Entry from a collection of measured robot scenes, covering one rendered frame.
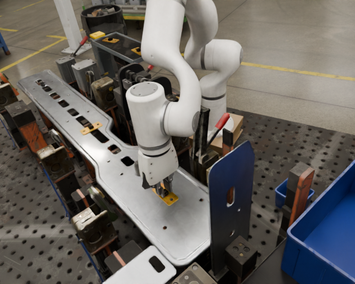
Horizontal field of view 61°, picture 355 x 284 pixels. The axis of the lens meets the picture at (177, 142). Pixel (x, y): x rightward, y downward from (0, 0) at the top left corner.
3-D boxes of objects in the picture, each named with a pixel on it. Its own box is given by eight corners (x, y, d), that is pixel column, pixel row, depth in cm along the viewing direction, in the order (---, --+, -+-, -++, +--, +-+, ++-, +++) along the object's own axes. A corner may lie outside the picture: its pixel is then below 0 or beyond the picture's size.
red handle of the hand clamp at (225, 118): (191, 152, 89) (221, 109, 90) (194, 154, 91) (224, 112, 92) (200, 159, 87) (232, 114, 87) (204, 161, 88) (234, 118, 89)
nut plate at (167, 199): (151, 190, 88) (150, 187, 88) (161, 182, 90) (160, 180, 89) (169, 206, 83) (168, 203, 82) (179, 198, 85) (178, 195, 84)
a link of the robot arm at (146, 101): (178, 128, 74) (145, 124, 77) (172, 80, 66) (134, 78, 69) (167, 150, 68) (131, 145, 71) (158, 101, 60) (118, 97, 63)
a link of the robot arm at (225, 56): (202, 84, 138) (199, 33, 122) (243, 87, 133) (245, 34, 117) (195, 98, 130) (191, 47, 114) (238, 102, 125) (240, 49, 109)
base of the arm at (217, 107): (205, 109, 155) (203, 78, 142) (239, 118, 146) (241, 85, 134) (186, 131, 144) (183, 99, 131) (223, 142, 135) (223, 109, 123)
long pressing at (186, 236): (9, 85, 157) (8, 82, 156) (50, 69, 167) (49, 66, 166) (178, 274, 69) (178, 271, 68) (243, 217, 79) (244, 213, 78)
